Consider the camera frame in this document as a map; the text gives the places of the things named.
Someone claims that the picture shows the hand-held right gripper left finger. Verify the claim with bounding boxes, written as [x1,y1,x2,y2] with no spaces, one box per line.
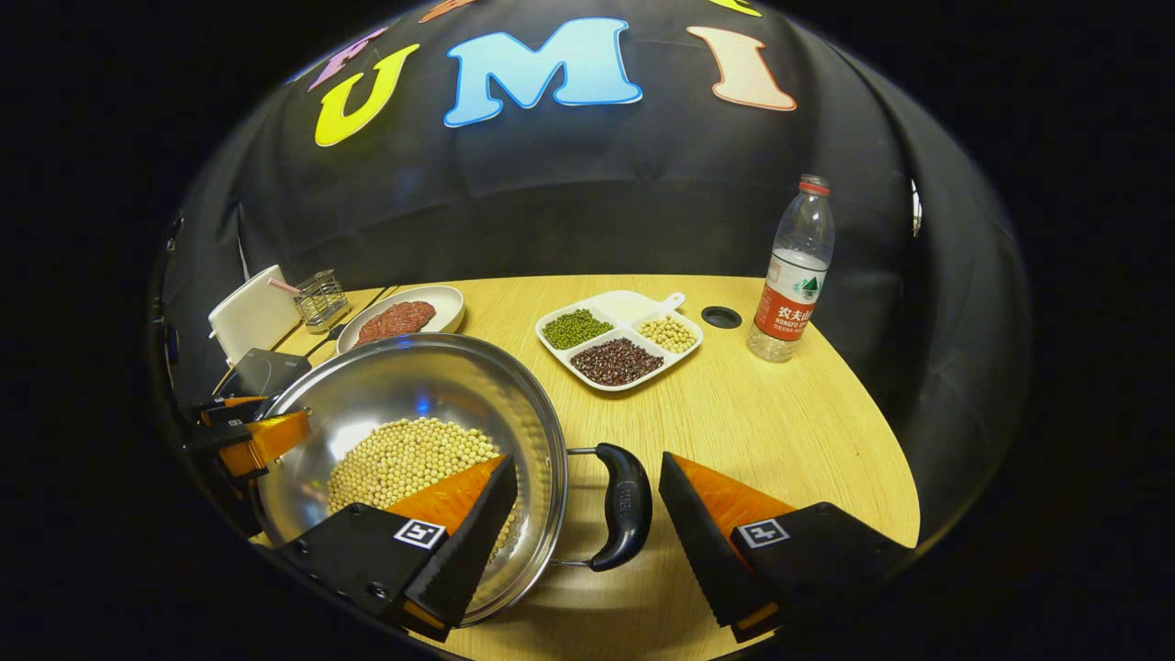
[275,454,519,643]

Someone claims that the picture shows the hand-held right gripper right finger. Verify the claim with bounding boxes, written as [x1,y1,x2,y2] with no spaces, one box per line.
[657,451,920,644]

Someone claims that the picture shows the black induction cooktop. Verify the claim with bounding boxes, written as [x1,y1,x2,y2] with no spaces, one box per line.
[217,348,314,401]

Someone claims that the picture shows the stainless steel pot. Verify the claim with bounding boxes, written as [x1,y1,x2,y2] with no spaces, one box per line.
[249,331,655,628]

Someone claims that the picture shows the white toaster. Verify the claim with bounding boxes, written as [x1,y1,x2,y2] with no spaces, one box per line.
[207,264,302,367]

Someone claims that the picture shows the pile of soybeans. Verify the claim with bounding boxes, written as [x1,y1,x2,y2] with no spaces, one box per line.
[326,417,517,563]

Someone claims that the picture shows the red meat piece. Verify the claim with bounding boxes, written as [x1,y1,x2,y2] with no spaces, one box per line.
[355,308,405,347]
[390,300,438,337]

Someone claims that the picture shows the dark red beans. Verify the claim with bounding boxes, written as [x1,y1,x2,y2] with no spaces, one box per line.
[569,337,665,387]

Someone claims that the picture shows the round white plate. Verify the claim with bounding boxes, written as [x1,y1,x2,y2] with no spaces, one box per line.
[335,285,466,358]

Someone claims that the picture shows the small yellow bean portion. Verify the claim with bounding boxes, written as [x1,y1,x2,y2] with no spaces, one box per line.
[636,315,699,354]

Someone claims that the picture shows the green mung beans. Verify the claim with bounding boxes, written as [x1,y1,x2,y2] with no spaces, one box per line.
[542,308,614,351]

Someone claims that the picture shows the white divided dish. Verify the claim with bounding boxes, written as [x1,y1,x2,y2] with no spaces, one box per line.
[534,289,705,394]

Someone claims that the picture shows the clear water bottle red label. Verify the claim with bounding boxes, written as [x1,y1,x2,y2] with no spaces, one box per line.
[746,174,836,364]

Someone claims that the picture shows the wire mesh basket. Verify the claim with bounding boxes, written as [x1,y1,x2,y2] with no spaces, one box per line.
[293,268,351,334]

